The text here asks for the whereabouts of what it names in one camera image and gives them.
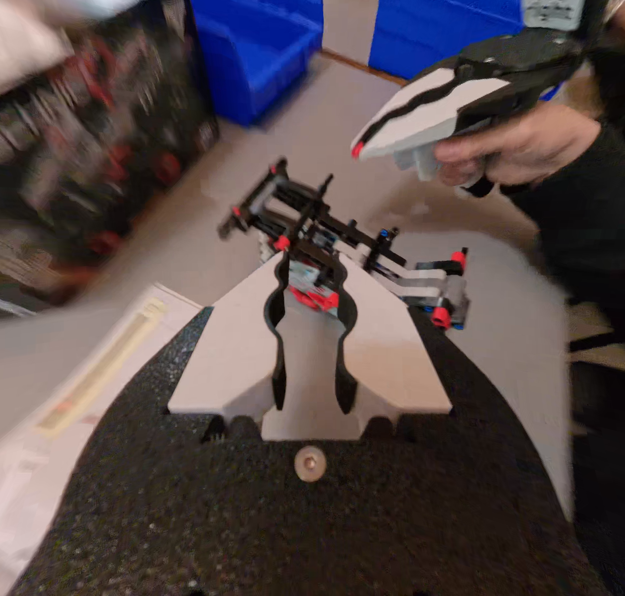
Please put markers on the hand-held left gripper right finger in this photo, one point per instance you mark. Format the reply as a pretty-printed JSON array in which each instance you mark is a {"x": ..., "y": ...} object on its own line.
[{"x": 390, "y": 356}]

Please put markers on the person's right hand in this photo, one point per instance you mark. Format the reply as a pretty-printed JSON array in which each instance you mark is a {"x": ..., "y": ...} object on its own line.
[{"x": 527, "y": 147}]

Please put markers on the blue plastic bin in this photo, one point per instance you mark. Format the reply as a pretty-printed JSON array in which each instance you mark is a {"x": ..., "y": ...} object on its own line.
[
  {"x": 254, "y": 44},
  {"x": 439, "y": 20}
]

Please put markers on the small red brick bush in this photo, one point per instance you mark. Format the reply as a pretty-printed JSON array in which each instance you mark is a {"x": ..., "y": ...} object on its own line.
[{"x": 357, "y": 150}]

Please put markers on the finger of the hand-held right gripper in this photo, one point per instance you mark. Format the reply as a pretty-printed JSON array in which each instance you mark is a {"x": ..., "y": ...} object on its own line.
[
  {"x": 429, "y": 122},
  {"x": 420, "y": 86}
]

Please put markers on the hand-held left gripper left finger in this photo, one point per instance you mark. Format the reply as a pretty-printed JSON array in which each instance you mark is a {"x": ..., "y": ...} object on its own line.
[{"x": 229, "y": 356}]

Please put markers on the person's right forearm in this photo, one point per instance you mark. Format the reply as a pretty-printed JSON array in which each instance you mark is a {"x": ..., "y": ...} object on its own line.
[{"x": 586, "y": 225}]

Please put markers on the toy truck cardboard box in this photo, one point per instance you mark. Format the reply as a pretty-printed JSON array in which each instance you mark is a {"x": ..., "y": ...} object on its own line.
[{"x": 97, "y": 142}]

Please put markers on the instruction booklet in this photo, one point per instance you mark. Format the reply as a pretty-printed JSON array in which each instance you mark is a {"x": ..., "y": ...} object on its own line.
[{"x": 73, "y": 386}]

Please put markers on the brick-built toy truck chassis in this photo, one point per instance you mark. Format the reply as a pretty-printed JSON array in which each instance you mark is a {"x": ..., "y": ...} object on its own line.
[{"x": 312, "y": 225}]

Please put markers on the white paper sheet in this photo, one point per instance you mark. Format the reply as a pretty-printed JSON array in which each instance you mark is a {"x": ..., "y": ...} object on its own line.
[{"x": 49, "y": 29}]

